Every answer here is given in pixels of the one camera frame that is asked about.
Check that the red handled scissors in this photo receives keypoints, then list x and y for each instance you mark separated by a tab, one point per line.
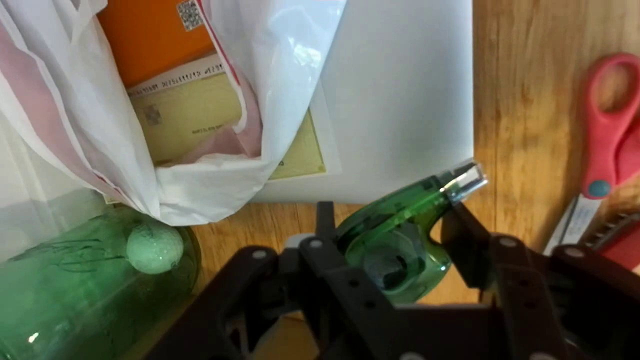
612	149

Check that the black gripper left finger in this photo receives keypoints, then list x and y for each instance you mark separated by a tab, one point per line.
257	289

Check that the green glass bottle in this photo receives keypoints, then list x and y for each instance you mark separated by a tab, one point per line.
94	291

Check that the green tippex tape roller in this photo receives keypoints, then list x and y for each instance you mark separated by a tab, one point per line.
391	237

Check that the orange and yellow booklet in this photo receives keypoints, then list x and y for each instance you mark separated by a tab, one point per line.
218	87

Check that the white envelope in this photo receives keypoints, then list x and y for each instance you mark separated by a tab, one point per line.
394	101

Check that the white plastic bag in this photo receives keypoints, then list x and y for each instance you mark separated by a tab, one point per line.
63	94

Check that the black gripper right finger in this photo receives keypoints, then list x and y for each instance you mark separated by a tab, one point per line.
573	304

